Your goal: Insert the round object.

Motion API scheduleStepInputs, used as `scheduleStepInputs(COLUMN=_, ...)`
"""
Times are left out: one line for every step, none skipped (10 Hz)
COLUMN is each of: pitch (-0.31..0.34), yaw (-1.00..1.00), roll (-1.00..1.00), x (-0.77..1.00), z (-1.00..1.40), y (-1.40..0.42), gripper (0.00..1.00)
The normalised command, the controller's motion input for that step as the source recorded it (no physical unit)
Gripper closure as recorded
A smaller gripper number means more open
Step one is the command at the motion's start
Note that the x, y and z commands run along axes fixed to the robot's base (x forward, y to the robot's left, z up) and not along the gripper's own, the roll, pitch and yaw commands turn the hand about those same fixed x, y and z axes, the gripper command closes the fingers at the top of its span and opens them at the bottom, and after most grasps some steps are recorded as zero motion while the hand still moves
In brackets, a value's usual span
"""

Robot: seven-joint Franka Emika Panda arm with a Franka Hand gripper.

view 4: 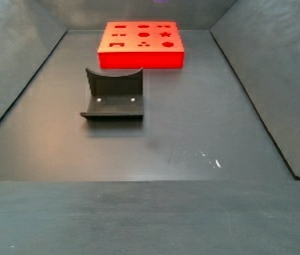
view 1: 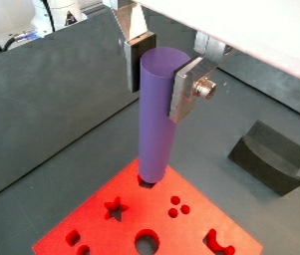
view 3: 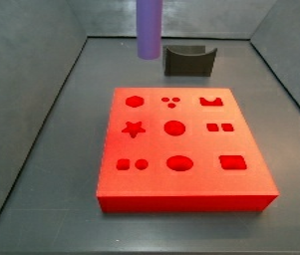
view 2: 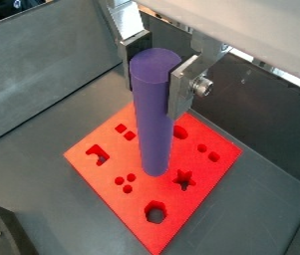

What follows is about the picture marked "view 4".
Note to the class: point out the black curved holder bracket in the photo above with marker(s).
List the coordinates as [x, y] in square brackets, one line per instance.
[117, 96]

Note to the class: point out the red shape sorter box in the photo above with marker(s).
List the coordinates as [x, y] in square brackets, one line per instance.
[141, 44]

